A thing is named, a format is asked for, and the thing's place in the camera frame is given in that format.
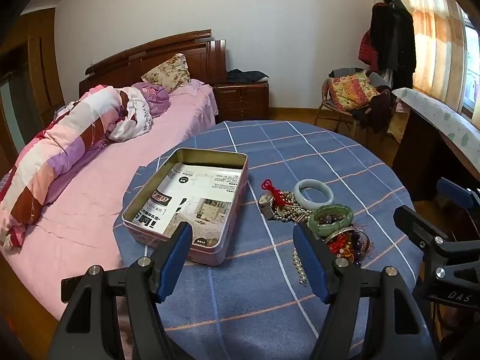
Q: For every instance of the wooden headboard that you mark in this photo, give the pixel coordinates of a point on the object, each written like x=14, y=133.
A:
x=150, y=50

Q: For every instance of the pink tin box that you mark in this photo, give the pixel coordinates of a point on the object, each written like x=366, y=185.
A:
x=210, y=253

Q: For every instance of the wooden nightstand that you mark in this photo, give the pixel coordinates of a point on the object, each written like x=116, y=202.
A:
x=242, y=99

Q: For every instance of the dark wooden desk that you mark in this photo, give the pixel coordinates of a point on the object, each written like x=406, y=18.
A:
x=416, y=150

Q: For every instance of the pale patterned desk cover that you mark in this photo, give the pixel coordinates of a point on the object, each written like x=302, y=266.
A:
x=438, y=114

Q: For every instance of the pale jade bangle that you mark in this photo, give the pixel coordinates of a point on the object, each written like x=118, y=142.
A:
x=300, y=195

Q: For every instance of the wooden wardrobe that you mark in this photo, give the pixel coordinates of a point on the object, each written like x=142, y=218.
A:
x=37, y=67

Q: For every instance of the printed paper liner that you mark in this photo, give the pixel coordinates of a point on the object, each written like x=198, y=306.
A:
x=195, y=198

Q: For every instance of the bed with pink sheet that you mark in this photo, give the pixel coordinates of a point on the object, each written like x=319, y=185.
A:
x=97, y=195

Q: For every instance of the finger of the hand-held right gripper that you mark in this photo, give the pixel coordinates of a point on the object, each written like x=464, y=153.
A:
x=455, y=193
x=420, y=225

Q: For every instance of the dark folded clothes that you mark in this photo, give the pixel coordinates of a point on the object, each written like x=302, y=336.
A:
x=247, y=75

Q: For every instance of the purple blanket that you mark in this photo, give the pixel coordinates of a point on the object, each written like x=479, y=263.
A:
x=155, y=95

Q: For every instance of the orange patterned curtain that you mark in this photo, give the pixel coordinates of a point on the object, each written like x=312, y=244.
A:
x=427, y=26

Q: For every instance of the silver wristwatch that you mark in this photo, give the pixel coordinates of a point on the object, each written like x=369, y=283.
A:
x=267, y=204

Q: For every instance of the window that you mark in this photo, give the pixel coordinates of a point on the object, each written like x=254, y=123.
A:
x=472, y=67

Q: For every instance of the colourful patterned cushion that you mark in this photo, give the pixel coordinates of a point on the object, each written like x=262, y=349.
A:
x=350, y=90

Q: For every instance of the coat rack with clothes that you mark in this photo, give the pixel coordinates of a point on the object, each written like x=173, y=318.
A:
x=393, y=37

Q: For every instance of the blue checked tablecloth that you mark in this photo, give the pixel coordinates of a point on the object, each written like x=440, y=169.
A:
x=262, y=307

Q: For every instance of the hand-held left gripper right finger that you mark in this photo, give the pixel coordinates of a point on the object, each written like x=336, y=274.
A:
x=311, y=266

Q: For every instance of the wooden chair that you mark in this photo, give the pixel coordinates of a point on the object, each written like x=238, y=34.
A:
x=330, y=110

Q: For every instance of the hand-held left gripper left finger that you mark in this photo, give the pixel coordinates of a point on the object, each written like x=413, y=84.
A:
x=175, y=264

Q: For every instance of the patchwork quilt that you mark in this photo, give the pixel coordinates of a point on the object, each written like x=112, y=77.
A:
x=56, y=146

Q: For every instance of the dark clothes on chair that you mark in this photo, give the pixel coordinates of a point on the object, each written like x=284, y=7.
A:
x=375, y=114

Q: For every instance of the floral pillow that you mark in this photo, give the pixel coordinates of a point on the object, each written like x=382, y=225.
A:
x=168, y=71

